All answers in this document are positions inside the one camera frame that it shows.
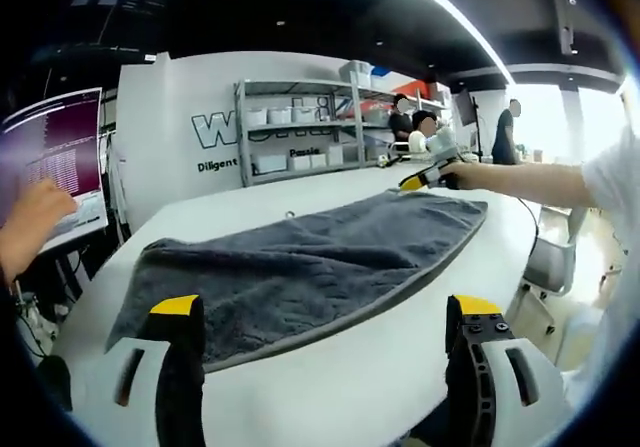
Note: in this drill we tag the grey towel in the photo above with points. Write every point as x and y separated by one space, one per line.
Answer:
275 267

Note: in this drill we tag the white round appliance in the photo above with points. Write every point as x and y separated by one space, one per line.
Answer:
418 143

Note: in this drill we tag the black screen on stand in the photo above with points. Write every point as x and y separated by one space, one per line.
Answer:
462 109

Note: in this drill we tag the metal shelf unit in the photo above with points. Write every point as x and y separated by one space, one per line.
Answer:
358 132

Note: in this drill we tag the ceiling light strip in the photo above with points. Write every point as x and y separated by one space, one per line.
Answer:
475 29

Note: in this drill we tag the group of white storage boxes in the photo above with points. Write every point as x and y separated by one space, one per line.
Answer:
280 115

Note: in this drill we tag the person's white shirt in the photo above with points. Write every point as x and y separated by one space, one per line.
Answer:
615 192

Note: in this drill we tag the purple screen monitor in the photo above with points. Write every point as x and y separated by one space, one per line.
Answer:
70 137

